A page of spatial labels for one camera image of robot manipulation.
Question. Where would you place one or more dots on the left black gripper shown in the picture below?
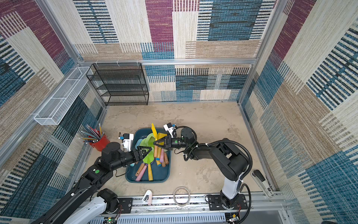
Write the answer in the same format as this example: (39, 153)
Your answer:
(140, 155)

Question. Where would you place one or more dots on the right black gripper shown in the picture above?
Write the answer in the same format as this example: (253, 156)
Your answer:
(168, 142)

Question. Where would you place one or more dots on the yellow shovel wooden handle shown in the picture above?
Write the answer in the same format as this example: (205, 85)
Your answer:
(155, 134)

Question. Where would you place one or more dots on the green shovel yellow handle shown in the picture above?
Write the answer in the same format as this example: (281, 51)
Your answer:
(148, 160)

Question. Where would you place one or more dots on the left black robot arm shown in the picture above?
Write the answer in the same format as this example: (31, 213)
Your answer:
(86, 200)

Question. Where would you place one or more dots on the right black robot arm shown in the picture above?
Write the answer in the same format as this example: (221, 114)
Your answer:
(232, 159)

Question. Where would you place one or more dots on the teal plastic storage box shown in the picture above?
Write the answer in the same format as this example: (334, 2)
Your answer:
(160, 174)

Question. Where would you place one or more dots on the red pencil cup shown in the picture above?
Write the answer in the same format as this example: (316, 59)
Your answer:
(101, 144)

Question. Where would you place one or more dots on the pink white small device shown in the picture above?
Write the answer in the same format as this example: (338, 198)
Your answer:
(148, 197)

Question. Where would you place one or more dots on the white black stapler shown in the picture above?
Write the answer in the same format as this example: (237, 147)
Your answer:
(262, 183)

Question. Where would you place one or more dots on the green shovel wooden handle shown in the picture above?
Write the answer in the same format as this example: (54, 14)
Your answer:
(140, 169)

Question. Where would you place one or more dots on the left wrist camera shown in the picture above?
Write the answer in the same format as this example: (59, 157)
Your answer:
(127, 139)

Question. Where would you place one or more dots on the purple shovel long pink handle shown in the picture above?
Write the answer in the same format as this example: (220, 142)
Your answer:
(139, 177)

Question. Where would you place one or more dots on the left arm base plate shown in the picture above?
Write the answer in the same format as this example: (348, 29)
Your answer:
(122, 206)

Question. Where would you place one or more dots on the black wire shelf rack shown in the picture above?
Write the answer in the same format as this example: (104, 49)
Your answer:
(119, 83)

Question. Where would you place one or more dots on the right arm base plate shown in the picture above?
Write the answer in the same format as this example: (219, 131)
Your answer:
(221, 202)

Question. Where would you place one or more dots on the white wire mesh basket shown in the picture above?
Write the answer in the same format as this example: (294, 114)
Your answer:
(52, 113)

